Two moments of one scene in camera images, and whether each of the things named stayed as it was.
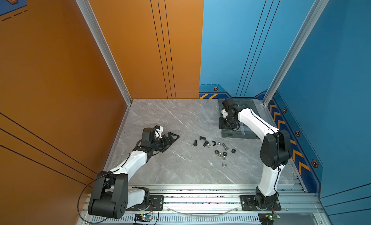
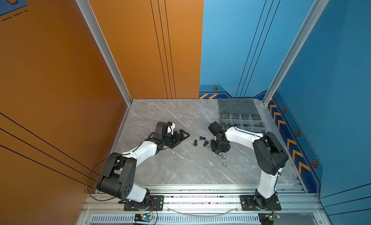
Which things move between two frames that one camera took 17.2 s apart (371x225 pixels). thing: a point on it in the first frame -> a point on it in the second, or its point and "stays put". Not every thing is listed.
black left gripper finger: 178,136 -> 177,143
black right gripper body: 226,122 -> 217,146
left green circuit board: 141,217 stays put
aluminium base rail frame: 219,204 stays put
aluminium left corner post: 96,31 stays put
